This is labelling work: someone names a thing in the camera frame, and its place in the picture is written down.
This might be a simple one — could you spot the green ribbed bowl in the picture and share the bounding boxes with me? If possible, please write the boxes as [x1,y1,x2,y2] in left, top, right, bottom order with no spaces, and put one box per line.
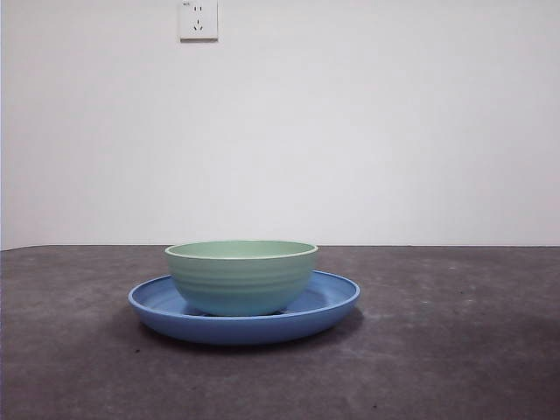
[164,239,319,317]

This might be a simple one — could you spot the blue plate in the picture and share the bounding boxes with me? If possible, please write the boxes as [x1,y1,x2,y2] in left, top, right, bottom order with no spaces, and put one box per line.
[127,269,362,347]

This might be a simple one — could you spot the white wall socket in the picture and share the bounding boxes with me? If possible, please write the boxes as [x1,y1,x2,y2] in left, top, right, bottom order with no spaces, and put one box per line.
[178,0,219,44]

